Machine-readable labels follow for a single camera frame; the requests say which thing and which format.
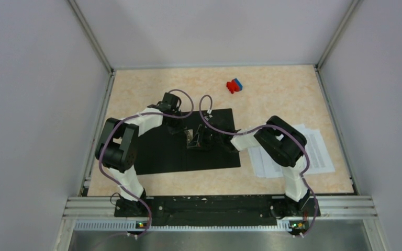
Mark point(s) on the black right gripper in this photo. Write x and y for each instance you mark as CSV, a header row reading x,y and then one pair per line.
x,y
194,143

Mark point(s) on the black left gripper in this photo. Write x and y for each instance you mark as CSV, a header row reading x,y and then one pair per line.
x,y
180,129

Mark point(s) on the teal and black file folder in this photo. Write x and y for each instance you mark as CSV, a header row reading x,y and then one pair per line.
x,y
159,151

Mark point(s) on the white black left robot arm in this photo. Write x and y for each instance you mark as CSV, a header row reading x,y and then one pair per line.
x,y
118,145

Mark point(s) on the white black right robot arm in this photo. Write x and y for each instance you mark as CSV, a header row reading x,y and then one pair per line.
x,y
284,144

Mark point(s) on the silver folder binder clip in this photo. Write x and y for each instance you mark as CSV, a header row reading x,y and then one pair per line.
x,y
189,136

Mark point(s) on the red and blue toy block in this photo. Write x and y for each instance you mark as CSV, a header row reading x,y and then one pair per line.
x,y
234,86

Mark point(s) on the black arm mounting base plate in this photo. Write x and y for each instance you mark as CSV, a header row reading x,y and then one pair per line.
x,y
213,211

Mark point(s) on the aluminium front frame rail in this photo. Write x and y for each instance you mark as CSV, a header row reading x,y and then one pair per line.
x,y
97,213

